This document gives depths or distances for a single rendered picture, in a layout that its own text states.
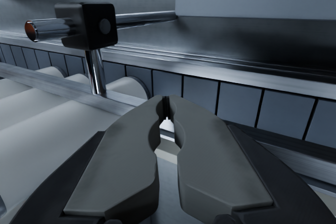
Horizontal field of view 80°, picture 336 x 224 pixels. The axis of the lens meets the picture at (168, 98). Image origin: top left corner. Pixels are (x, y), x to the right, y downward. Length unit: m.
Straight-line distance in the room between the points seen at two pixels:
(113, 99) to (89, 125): 0.04
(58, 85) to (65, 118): 0.04
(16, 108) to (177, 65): 0.17
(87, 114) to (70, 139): 0.03
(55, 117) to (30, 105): 0.08
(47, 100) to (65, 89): 0.07
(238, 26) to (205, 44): 0.04
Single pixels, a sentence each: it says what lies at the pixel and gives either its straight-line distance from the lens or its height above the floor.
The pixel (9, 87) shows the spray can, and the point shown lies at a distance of 0.32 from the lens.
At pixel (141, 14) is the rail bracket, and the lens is 0.20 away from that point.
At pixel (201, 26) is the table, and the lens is 0.25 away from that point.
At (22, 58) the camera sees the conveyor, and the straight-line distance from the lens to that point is 0.44.
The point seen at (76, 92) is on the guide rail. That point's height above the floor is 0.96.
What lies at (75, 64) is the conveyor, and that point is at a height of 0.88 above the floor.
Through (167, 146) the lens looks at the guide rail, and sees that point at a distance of 0.23.
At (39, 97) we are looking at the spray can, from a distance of 0.27.
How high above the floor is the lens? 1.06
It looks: 52 degrees down
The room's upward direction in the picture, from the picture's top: 127 degrees counter-clockwise
